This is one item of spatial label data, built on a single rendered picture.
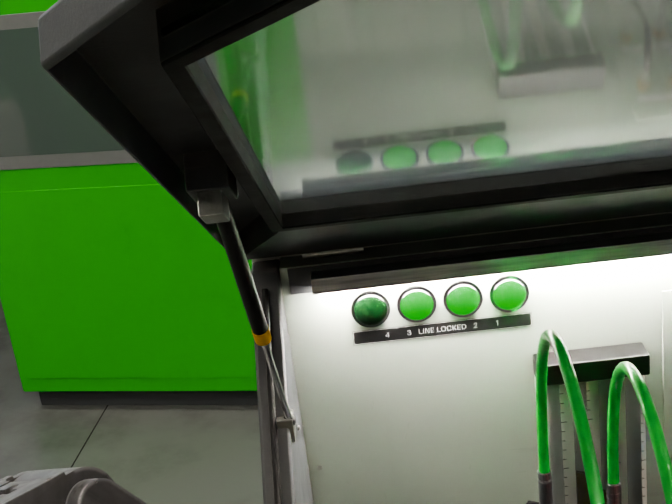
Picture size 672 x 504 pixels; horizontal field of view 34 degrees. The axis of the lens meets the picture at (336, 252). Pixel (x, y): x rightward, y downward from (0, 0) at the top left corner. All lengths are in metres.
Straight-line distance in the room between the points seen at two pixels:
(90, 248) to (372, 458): 2.61
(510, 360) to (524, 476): 0.18
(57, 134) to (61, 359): 0.89
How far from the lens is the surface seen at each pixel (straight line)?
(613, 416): 1.39
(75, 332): 4.21
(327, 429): 1.52
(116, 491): 0.82
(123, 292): 4.05
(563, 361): 1.18
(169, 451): 3.97
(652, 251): 1.43
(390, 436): 1.52
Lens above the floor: 1.97
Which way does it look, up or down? 21 degrees down
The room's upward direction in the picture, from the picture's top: 7 degrees counter-clockwise
